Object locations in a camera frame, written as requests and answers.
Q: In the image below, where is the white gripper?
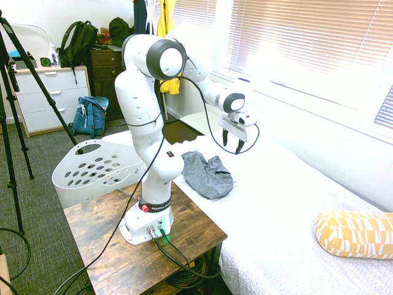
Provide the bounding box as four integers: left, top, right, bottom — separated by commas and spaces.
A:
218, 112, 251, 155

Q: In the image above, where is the gray heathered garment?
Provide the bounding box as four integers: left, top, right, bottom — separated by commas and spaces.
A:
181, 150, 235, 200

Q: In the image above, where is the dark green bag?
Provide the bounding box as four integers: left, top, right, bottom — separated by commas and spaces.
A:
108, 17, 135, 47

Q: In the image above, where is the white perforated laundry basket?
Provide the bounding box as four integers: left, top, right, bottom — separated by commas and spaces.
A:
51, 138, 147, 210

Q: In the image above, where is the white floor cushion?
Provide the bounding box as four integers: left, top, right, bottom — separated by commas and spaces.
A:
179, 112, 224, 136

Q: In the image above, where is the bed with dotted-circle white sheet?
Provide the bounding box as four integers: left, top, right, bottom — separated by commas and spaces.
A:
101, 125, 393, 295

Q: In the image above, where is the large white window blind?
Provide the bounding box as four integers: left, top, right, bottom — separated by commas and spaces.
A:
227, 0, 393, 82

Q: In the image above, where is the small white window blind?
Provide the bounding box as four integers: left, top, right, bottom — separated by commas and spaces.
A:
373, 85, 393, 130
170, 0, 217, 30

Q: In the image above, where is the yellow jacket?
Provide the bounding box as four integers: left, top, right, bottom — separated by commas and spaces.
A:
156, 0, 185, 96

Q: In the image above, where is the blue backpack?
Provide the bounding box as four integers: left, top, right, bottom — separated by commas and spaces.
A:
72, 95, 110, 139

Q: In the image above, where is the dark brown wooden dresser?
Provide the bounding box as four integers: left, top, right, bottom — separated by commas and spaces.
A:
90, 48, 125, 122

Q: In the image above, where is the rustic wooden side table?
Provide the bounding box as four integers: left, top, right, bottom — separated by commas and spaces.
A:
63, 181, 228, 295

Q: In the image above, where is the yellow white patterned pillow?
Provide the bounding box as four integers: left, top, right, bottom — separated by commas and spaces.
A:
313, 210, 393, 261

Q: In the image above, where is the dark hanging garment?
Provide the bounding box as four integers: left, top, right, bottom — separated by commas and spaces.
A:
133, 0, 154, 35

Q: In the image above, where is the brown teddy bear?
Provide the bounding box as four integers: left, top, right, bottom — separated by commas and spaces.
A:
96, 26, 113, 46

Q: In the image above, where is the white three-drawer dresser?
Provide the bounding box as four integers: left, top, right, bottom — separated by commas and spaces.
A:
9, 64, 91, 138

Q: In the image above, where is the black backpack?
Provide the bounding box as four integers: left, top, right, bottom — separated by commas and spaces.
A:
58, 20, 99, 85

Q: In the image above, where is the white spray bottle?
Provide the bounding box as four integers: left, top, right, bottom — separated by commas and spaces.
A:
49, 42, 61, 67

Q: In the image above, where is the gray storage box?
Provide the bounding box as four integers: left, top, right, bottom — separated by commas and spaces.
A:
14, 60, 38, 70

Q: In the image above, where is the white arched desk lamp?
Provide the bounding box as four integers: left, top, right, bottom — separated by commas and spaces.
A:
10, 23, 53, 47

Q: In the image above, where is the brown cardboard box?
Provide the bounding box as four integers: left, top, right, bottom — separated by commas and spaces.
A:
0, 253, 12, 295

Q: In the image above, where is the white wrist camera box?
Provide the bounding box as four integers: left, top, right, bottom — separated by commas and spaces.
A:
230, 111, 259, 127

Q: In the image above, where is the thick black base cable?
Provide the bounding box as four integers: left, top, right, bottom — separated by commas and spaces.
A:
153, 238, 222, 280
159, 227, 193, 270

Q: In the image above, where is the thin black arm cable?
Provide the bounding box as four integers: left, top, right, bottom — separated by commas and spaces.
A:
53, 39, 260, 295

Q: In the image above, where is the coiled black cable bundle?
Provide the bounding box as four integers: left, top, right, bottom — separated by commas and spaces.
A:
165, 254, 222, 290

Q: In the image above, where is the black camera tripod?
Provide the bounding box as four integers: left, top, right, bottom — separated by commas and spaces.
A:
0, 10, 79, 236

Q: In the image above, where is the black floor cable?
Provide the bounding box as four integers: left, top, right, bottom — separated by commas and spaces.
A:
0, 227, 32, 295

